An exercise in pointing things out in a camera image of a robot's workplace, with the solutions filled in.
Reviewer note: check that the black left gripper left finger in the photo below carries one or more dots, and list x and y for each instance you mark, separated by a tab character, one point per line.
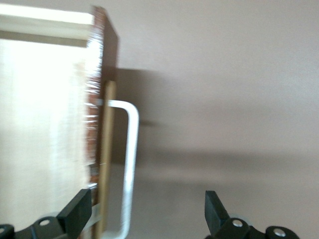
77	211

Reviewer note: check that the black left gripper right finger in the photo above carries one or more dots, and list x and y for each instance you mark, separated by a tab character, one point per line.
214	214

